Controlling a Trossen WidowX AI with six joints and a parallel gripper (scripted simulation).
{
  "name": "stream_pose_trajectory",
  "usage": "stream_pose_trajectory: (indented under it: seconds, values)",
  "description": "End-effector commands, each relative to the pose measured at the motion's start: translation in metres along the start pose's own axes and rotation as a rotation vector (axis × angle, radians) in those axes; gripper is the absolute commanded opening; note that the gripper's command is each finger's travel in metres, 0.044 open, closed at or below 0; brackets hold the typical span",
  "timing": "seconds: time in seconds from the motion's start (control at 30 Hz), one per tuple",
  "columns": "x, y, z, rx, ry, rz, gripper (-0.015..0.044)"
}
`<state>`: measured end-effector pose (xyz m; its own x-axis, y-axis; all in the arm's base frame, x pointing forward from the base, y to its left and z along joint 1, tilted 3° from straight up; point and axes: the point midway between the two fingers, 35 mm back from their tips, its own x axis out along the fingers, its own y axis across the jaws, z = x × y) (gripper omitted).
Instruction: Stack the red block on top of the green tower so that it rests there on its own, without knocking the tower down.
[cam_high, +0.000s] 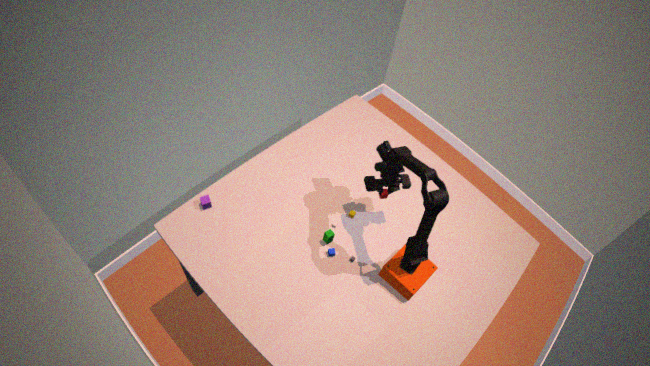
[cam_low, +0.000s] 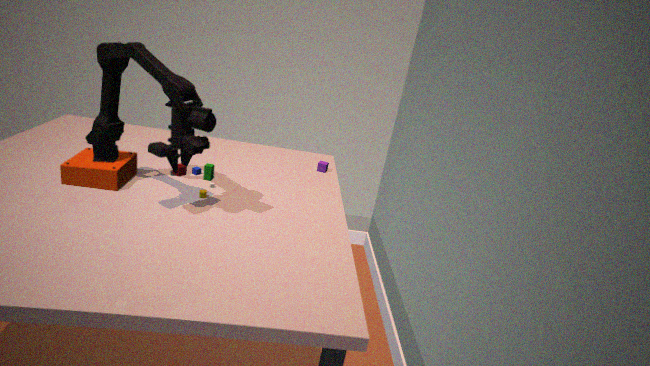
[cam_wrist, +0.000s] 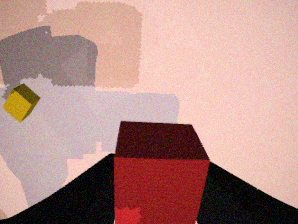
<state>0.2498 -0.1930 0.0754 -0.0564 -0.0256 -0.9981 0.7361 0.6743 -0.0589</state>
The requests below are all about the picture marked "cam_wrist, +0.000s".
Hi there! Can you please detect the red block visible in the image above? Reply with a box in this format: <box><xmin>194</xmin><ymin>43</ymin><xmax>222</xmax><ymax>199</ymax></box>
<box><xmin>113</xmin><ymin>121</ymin><xmax>210</xmax><ymax>224</ymax></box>

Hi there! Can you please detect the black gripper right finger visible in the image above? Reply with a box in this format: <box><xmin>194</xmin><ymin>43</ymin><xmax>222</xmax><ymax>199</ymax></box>
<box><xmin>196</xmin><ymin>161</ymin><xmax>298</xmax><ymax>224</ymax></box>

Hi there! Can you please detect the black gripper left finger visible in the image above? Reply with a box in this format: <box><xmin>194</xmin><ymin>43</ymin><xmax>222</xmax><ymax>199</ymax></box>
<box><xmin>0</xmin><ymin>153</ymin><xmax>116</xmax><ymax>224</ymax></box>

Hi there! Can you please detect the yellow cube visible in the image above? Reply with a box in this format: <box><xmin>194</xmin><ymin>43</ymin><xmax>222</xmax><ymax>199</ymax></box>
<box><xmin>3</xmin><ymin>84</ymin><xmax>40</xmax><ymax>123</ymax></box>

